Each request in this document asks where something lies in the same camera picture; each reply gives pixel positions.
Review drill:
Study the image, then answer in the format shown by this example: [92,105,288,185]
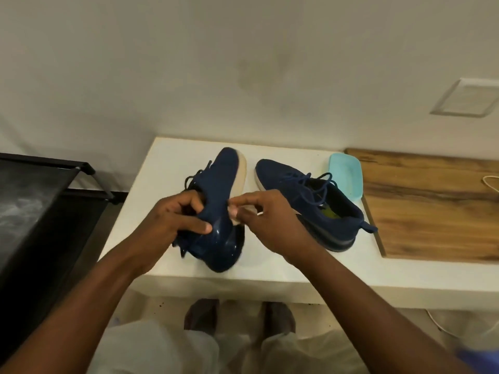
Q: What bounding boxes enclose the brown wooden board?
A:
[345,148,499,264]

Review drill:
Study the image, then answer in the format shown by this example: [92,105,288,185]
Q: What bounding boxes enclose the person's foot grey sock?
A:
[261,301,296,338]
[183,299,219,333]

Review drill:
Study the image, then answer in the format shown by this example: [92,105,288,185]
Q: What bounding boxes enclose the person's right foot grey sock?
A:
[261,301,296,338]

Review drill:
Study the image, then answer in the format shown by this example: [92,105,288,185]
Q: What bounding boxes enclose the white shorts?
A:
[87,319,367,374]

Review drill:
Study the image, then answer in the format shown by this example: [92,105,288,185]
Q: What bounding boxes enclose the person's right hand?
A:
[228,189,324,265]

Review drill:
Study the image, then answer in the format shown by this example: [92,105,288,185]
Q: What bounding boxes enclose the beige cleaning cloth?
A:
[227,204,266,227]

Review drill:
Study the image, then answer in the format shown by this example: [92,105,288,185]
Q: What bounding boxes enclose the blue plastic bag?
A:
[456,346,499,374]

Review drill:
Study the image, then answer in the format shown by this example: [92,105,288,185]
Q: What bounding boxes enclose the person's right forearm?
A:
[288,245,478,374]

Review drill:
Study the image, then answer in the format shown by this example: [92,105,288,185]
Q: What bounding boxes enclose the white floor cable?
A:
[425,309,461,339]

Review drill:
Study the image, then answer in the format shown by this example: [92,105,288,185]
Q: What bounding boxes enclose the white wall switch plate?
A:
[429,77,499,118]

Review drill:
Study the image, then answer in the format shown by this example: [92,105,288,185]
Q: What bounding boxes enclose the person's left hand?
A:
[134,189,213,275]

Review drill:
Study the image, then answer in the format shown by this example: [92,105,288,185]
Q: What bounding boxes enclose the person's left forearm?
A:
[0,245,156,374]

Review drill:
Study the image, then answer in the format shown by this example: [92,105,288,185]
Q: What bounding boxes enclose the person's left foot grey sock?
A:
[183,299,219,333]

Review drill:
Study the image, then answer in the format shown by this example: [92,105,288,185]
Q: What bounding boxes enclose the black shoe rack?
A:
[0,152,129,363]

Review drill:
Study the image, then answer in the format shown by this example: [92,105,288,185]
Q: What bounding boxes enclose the light blue plastic container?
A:
[328,152,363,203]

